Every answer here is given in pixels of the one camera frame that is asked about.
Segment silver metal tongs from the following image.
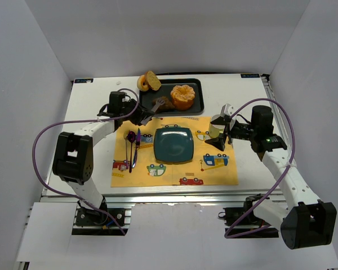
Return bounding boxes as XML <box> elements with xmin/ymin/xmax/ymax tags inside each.
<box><xmin>141</xmin><ymin>98</ymin><xmax>165</xmax><ymax>125</ymax></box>

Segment brown chocolate bread piece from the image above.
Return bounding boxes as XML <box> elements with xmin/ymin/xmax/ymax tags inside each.
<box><xmin>152</xmin><ymin>96</ymin><xmax>175</xmax><ymax>112</ymax></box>

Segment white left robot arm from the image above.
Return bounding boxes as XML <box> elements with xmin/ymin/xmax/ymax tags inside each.
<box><xmin>52</xmin><ymin>90</ymin><xmax>154</xmax><ymax>209</ymax></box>

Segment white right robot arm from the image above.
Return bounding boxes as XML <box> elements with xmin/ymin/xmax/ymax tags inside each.
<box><xmin>207</xmin><ymin>104</ymin><xmax>337</xmax><ymax>250</ymax></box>

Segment light green mug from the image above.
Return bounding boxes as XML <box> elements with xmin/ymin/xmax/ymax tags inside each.
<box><xmin>208</xmin><ymin>124</ymin><xmax>225</xmax><ymax>138</ymax></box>

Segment purple iridescent spoon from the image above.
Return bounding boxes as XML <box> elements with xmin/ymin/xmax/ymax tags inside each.
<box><xmin>127</xmin><ymin>130</ymin><xmax>136</xmax><ymax>173</ymax></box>

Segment purple iridescent knife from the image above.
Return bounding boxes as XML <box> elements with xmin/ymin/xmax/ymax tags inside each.
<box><xmin>132</xmin><ymin>129</ymin><xmax>141</xmax><ymax>169</ymax></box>

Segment glazed donut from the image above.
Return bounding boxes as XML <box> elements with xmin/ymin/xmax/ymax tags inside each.
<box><xmin>137</xmin><ymin>75</ymin><xmax>149</xmax><ymax>92</ymax></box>

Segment sliced baguette piece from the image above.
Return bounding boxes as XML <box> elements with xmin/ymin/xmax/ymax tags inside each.
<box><xmin>145</xmin><ymin>70</ymin><xmax>162</xmax><ymax>91</ymax></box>

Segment black baking tray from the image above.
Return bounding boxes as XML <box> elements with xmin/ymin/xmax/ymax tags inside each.
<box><xmin>138</xmin><ymin>78</ymin><xmax>205</xmax><ymax>118</ymax></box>

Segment yellow car print placemat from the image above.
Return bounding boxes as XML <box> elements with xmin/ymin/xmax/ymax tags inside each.
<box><xmin>111</xmin><ymin>116</ymin><xmax>239</xmax><ymax>187</ymax></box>

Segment teal square plate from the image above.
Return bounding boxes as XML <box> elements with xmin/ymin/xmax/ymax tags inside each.
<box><xmin>154</xmin><ymin>127</ymin><xmax>194</xmax><ymax>164</ymax></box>

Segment orange bundt cake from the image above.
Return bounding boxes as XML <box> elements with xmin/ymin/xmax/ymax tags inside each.
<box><xmin>170</xmin><ymin>84</ymin><xmax>195</xmax><ymax>111</ymax></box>

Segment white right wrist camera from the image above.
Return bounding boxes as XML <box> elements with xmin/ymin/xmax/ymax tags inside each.
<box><xmin>220</xmin><ymin>103</ymin><xmax>234</xmax><ymax>118</ymax></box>

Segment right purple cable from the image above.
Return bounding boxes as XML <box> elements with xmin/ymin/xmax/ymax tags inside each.
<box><xmin>224</xmin><ymin>97</ymin><xmax>296</xmax><ymax>239</ymax></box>

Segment purple cable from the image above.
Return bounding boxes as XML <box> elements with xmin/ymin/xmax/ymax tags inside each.
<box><xmin>224</xmin><ymin>97</ymin><xmax>296</xmax><ymax>239</ymax></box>
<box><xmin>32</xmin><ymin>88</ymin><xmax>140</xmax><ymax>236</ymax></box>

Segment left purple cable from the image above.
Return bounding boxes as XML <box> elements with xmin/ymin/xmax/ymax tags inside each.
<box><xmin>32</xmin><ymin>88</ymin><xmax>140</xmax><ymax>236</ymax></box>

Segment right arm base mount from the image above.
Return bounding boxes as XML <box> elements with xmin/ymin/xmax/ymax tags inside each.
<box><xmin>217</xmin><ymin>194</ymin><xmax>279</xmax><ymax>239</ymax></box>

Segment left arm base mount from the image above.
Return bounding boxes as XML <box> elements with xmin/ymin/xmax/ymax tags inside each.
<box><xmin>72</xmin><ymin>206</ymin><xmax>131</xmax><ymax>236</ymax></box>

